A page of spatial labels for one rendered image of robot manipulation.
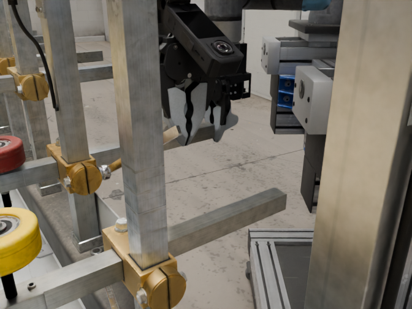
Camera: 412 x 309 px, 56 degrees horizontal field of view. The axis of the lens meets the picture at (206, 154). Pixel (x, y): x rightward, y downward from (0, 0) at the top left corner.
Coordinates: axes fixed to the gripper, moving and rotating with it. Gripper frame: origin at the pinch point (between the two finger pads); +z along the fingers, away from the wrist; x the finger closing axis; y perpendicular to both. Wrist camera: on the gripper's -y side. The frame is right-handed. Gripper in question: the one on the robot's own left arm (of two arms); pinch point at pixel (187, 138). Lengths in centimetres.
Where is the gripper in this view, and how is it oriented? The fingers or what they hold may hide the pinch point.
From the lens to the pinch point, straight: 54.7
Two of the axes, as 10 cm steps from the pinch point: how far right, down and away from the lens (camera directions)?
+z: 0.0, 9.2, 3.9
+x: -8.1, 2.3, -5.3
